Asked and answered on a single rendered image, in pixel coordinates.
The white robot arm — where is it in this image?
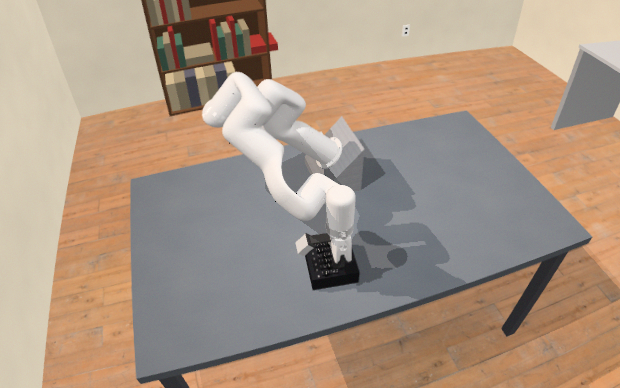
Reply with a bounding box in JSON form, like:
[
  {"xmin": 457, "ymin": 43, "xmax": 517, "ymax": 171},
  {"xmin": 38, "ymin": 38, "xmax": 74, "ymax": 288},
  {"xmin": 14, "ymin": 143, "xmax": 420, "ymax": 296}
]
[{"xmin": 202, "ymin": 72, "xmax": 355, "ymax": 240}]

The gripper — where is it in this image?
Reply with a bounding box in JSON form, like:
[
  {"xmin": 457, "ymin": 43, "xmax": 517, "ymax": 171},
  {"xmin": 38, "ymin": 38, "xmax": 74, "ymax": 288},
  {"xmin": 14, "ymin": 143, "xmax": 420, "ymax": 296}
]
[{"xmin": 326, "ymin": 230, "xmax": 352, "ymax": 269}]

